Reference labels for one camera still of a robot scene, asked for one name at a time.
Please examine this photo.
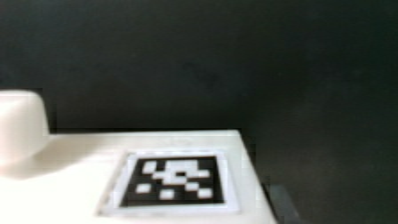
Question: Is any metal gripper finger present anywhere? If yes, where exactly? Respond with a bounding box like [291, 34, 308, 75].
[264, 185, 303, 224]

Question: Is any white front drawer box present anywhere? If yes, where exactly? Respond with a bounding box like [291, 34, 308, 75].
[0, 90, 276, 224]

